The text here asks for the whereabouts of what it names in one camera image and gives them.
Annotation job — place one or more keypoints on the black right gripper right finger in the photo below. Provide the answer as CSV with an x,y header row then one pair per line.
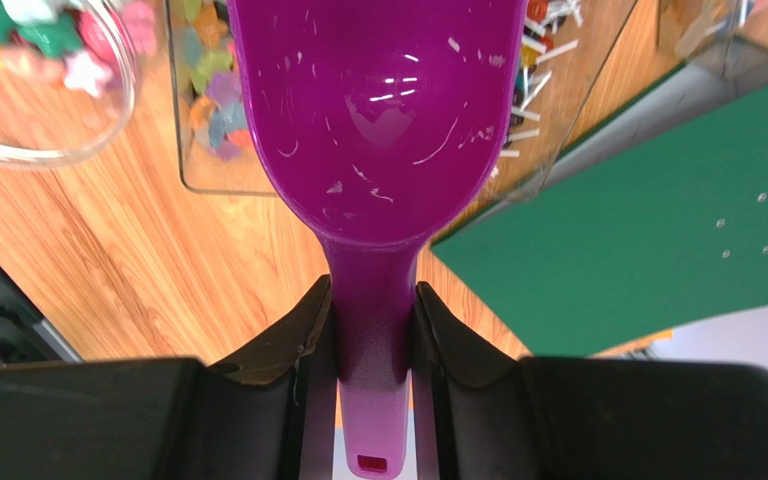
x,y
481,414

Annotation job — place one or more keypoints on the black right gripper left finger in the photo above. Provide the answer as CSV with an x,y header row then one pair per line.
x,y
266,411

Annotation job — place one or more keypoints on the purple plastic scoop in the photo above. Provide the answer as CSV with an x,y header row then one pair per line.
x,y
377,123

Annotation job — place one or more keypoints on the clear plastic cup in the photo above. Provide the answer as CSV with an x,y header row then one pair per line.
x,y
69,77

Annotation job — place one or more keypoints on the translucent gummy candy bin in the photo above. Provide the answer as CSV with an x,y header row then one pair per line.
x,y
215,150

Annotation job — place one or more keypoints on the green clipboard folder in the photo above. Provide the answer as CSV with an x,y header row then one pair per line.
x,y
657,219

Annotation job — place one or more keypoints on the lollipop candy bin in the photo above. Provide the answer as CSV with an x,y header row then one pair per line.
x,y
564,47

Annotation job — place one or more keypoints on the clear candy bin back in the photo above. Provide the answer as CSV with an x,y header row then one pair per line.
x,y
728,38

